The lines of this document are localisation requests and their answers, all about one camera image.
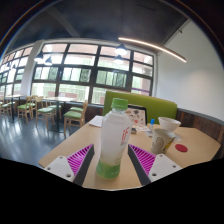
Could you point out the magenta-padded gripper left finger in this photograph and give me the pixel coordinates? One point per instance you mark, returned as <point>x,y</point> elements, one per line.
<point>60,166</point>

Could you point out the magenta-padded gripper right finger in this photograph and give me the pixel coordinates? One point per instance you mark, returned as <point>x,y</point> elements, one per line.
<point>163,166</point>

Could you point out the white green-capped drink bottle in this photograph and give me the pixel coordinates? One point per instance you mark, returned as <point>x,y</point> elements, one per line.
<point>111,140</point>

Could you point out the patterned paper cup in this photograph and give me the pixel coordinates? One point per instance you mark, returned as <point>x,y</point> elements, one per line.
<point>161,141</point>

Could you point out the flat round red coaster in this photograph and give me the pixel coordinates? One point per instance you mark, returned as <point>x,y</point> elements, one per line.
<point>181,148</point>

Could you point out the white bowl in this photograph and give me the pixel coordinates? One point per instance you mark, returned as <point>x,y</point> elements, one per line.
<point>169,124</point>

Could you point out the small blue-capped bottle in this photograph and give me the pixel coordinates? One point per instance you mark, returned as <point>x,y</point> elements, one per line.
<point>152,124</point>

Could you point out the small dark box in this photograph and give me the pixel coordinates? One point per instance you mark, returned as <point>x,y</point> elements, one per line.
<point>134,130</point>

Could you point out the group of wooden green-seated chairs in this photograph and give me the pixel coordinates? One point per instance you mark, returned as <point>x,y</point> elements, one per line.
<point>73,115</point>

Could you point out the tablet with sticker cover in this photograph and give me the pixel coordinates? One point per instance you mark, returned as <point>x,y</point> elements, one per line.
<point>138,116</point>

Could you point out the white paper notebook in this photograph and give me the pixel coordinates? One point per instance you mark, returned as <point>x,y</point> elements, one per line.
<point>96,121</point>

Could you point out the green upholstered bench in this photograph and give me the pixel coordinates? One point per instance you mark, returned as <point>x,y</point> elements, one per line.
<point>156,106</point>

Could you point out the wooden dining table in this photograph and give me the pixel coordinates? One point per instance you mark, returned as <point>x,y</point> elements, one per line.
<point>60,99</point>

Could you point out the long curved ceiling light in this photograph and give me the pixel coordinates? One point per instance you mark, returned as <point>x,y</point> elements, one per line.
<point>150,45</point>

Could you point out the group of pendant lamps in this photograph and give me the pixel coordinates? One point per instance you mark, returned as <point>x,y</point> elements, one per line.
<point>121,50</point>

